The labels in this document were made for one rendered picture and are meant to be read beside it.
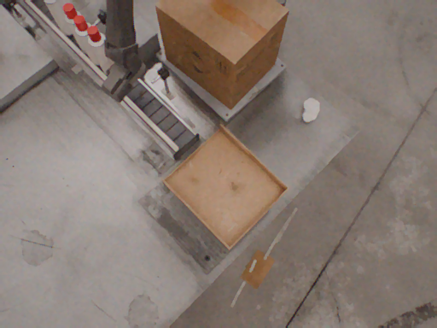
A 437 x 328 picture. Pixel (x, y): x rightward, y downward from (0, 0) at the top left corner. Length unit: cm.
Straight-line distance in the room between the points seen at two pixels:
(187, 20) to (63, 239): 74
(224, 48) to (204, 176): 40
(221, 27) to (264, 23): 12
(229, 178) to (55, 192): 55
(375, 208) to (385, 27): 121
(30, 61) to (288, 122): 91
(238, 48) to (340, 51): 155
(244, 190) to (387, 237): 117
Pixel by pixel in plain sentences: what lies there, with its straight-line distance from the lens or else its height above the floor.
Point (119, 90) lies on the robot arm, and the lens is 106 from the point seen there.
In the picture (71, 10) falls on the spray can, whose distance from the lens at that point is 126.
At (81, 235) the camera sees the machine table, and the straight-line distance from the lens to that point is 123.
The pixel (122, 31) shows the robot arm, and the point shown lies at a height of 123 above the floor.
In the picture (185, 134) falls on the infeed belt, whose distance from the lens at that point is 120.
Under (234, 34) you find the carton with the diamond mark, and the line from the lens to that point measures 108.
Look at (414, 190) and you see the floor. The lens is 232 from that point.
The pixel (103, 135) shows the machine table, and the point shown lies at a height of 83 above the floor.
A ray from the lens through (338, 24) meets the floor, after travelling 267.
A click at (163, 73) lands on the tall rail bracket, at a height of 97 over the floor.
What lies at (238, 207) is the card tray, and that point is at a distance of 117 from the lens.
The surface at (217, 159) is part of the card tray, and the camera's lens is 121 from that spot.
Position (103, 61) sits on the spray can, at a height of 96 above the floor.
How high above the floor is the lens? 198
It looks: 71 degrees down
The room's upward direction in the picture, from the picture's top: 2 degrees clockwise
